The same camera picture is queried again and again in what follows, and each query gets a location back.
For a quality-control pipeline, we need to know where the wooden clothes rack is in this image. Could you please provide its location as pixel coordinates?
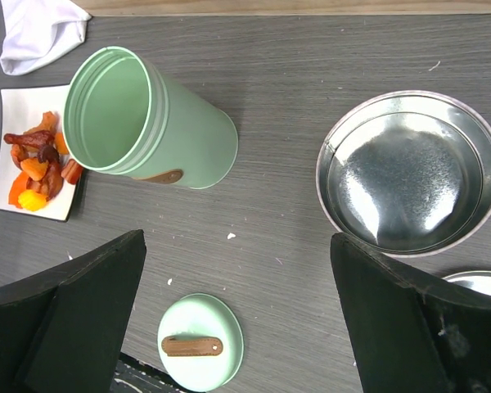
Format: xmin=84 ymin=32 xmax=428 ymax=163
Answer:
xmin=76 ymin=0 xmax=491 ymax=16

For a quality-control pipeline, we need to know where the white square plate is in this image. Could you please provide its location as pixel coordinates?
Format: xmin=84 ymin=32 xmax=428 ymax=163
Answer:
xmin=0 ymin=85 xmax=79 ymax=222

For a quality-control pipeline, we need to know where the orange salmon sushi piece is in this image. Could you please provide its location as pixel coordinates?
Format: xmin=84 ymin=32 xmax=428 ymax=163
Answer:
xmin=8 ymin=171 xmax=30 ymax=209

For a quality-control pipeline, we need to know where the orange fried shrimp piece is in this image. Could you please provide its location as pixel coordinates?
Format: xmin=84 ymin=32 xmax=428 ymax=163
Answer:
xmin=20 ymin=157 xmax=49 ymax=181

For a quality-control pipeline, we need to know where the purple octopus tentacle piece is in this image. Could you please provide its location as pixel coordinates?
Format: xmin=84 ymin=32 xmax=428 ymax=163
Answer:
xmin=37 ymin=145 xmax=60 ymax=164

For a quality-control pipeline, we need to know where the round silver tin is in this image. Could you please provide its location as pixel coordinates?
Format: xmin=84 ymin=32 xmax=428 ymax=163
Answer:
xmin=315 ymin=90 xmax=491 ymax=258

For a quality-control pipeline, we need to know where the silver embossed tin lid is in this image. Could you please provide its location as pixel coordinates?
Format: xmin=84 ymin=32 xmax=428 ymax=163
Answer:
xmin=444 ymin=270 xmax=491 ymax=296

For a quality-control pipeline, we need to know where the mint green tin canister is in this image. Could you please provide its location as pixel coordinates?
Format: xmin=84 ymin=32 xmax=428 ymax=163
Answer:
xmin=62 ymin=46 xmax=238 ymax=189

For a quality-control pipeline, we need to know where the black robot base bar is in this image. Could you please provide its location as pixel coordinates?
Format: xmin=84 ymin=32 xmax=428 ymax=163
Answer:
xmin=110 ymin=353 xmax=189 ymax=393

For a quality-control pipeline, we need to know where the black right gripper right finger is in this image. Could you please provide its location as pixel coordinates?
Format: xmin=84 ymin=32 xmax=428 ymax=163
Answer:
xmin=331 ymin=233 xmax=491 ymax=392

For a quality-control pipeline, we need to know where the white cloth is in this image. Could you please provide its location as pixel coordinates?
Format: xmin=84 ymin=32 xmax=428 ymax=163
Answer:
xmin=0 ymin=0 xmax=91 ymax=76

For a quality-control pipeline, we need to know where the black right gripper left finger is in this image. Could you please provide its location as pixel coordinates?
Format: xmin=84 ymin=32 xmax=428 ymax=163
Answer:
xmin=0 ymin=229 xmax=146 ymax=392

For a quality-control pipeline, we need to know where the mint green canister lid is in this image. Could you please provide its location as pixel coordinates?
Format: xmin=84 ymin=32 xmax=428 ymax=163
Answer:
xmin=157 ymin=293 xmax=245 ymax=392

